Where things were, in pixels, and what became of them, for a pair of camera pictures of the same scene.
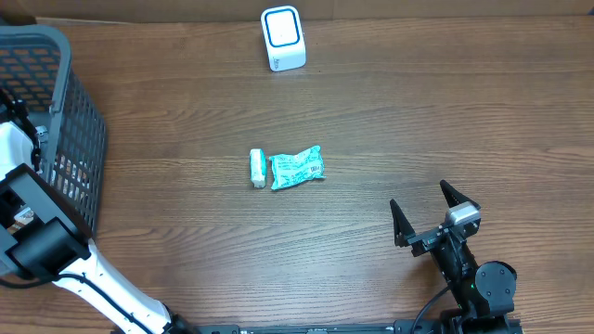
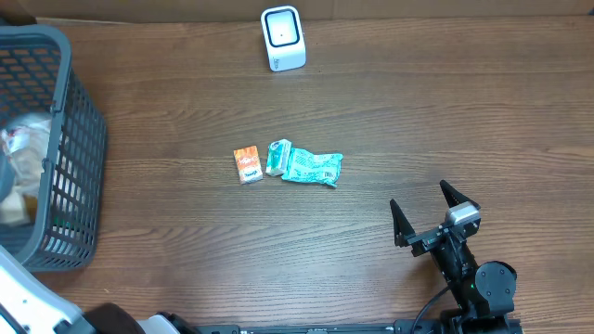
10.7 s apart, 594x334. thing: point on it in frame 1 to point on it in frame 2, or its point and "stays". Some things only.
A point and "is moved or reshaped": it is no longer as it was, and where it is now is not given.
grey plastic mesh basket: (36, 65) stays
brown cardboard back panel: (37, 12) stays
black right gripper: (406, 235) stays
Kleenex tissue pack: (257, 163) to (277, 157)
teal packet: (290, 170) is moved or reshaped
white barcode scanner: (284, 37) stays
